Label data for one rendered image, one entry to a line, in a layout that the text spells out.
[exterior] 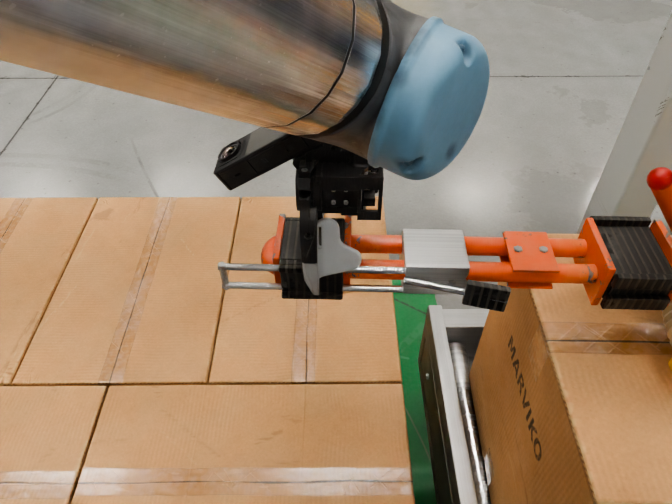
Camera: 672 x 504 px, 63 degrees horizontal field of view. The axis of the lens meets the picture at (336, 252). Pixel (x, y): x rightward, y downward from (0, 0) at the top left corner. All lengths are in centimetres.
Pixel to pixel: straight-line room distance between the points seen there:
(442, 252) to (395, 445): 55
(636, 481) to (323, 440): 58
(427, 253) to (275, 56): 44
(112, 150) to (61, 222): 130
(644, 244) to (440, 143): 45
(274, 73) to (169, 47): 4
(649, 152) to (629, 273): 124
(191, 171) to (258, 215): 117
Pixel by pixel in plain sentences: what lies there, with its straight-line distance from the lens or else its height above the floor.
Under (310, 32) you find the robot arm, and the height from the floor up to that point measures 144.
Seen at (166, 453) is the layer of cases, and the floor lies 54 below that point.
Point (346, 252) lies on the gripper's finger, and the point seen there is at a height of 113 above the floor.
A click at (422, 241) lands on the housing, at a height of 109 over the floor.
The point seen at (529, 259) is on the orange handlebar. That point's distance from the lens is 63.
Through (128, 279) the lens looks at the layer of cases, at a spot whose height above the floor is 54.
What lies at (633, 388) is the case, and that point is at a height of 95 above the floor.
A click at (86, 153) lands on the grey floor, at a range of 291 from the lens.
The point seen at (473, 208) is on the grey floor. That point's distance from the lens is 241.
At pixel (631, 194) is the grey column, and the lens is 196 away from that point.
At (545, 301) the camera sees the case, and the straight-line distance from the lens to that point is 79.
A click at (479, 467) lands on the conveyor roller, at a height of 55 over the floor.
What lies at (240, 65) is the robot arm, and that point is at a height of 144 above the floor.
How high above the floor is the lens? 152
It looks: 45 degrees down
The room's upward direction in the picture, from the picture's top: straight up
